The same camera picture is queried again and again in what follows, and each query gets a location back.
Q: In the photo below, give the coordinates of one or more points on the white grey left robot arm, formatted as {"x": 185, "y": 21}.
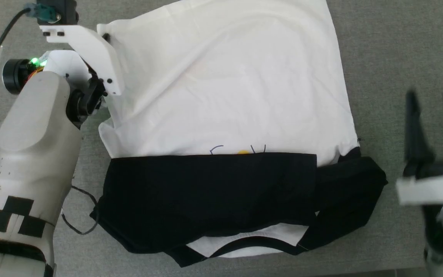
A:
{"x": 33, "y": 154}

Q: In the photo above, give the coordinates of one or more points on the white and black t-shirt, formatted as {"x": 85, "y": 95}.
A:
{"x": 225, "y": 77}

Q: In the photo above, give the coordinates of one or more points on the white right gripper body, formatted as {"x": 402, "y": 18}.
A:
{"x": 437, "y": 184}

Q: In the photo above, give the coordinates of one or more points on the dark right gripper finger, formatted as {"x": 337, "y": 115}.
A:
{"x": 415, "y": 138}

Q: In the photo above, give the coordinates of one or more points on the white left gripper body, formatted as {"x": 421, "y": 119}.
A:
{"x": 94, "y": 54}

